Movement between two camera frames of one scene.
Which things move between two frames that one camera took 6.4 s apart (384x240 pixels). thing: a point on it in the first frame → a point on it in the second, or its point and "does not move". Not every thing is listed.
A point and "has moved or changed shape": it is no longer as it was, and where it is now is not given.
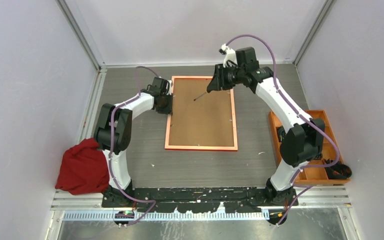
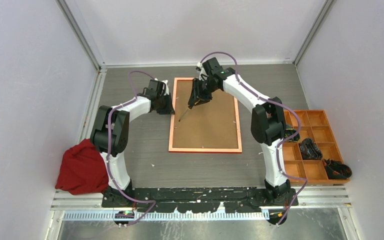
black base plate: [200, 200] does not move
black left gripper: [167, 110] does not move
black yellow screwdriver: [195, 99] has moved or changed shape
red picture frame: [201, 120] does not move
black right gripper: [218, 82] → [197, 95]
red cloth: [84, 169] does not move
